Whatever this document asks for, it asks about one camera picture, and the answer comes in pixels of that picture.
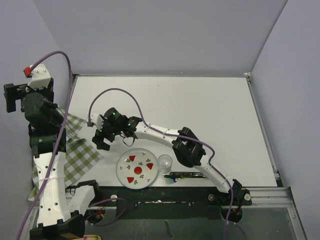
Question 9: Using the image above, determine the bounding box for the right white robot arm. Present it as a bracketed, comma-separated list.
[87, 107, 250, 205]

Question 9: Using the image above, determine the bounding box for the white plate with strawberries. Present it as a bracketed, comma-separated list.
[116, 148, 159, 190]

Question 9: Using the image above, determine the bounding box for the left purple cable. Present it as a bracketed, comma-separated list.
[14, 50, 130, 240]

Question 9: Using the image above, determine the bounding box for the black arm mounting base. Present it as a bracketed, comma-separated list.
[85, 186, 252, 223]

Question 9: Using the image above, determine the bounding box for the yellow rimmed tray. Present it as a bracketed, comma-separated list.
[82, 235, 101, 240]

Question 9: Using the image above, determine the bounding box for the iridescent rainbow fork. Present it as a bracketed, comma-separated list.
[164, 175, 197, 185]

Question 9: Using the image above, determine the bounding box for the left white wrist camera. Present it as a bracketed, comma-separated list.
[23, 63, 51, 90]

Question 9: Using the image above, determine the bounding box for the green white checkered tablecloth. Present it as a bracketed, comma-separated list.
[26, 104, 105, 203]

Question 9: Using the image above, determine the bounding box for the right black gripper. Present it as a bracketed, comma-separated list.
[92, 116, 121, 151]

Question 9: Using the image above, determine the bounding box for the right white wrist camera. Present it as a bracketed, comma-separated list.
[86, 113, 104, 131]

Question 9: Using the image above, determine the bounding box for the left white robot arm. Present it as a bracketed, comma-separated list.
[3, 79, 102, 240]

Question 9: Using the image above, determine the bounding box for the silver fork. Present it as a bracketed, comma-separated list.
[169, 171, 206, 178]

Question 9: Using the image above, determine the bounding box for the clear drinking glass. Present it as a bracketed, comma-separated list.
[157, 154, 173, 175]

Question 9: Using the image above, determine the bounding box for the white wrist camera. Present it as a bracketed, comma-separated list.
[86, 113, 104, 131]
[23, 63, 51, 90]

